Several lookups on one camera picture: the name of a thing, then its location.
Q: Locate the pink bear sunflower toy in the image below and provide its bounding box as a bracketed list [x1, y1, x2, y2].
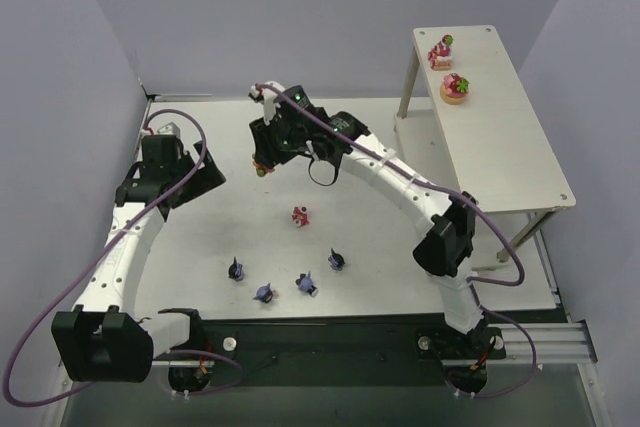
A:
[252, 159, 274, 177]

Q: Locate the pink bear strawberry hat toy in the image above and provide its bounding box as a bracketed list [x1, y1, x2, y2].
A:
[291, 206, 310, 228]

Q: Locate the pink bear cake slice toy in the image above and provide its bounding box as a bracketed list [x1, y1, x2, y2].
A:
[427, 34, 454, 71]

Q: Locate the pink bear donut toy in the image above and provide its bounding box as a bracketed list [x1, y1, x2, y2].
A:
[440, 73, 470, 105]

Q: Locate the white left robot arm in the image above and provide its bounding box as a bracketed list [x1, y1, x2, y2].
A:
[51, 124, 225, 382]

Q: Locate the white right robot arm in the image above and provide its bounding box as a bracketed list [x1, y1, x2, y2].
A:
[249, 82, 489, 344]

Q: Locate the white two-tier shelf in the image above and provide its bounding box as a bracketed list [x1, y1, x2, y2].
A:
[395, 26, 576, 269]

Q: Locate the purple black figurine far left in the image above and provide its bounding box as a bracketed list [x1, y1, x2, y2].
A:
[228, 257, 244, 282]

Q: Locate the purple black figurine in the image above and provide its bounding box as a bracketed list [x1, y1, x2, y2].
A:
[228, 257, 244, 282]
[328, 249, 346, 271]

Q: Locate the purple figurine front left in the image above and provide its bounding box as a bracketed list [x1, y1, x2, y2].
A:
[253, 283, 275, 304]

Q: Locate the purple black figurine far right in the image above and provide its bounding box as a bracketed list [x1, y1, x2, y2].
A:
[328, 249, 346, 271]

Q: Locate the purple figurine front right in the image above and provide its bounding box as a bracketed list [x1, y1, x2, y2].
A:
[295, 272, 318, 297]

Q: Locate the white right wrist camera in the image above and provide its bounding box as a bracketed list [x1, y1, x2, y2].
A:
[248, 81, 285, 125]

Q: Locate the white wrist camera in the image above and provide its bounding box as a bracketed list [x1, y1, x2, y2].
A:
[140, 122, 181, 137]
[248, 81, 285, 125]

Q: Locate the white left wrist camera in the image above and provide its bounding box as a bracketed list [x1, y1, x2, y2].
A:
[140, 122, 181, 137]

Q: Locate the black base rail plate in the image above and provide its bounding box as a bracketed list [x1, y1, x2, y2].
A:
[154, 314, 506, 394]

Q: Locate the aluminium extrusion rail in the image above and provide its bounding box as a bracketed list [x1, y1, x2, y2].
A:
[439, 286, 599, 366]

